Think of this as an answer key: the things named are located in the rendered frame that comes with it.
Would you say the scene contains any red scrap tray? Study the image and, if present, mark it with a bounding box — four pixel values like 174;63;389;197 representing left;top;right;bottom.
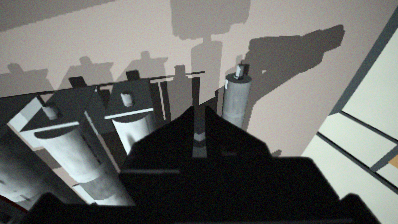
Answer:
0;195;28;213

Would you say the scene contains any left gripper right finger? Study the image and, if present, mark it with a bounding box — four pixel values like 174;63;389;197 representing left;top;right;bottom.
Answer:
205;106;272;157

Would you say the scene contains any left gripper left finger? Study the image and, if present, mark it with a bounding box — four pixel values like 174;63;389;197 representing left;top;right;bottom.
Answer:
127;106;194;158

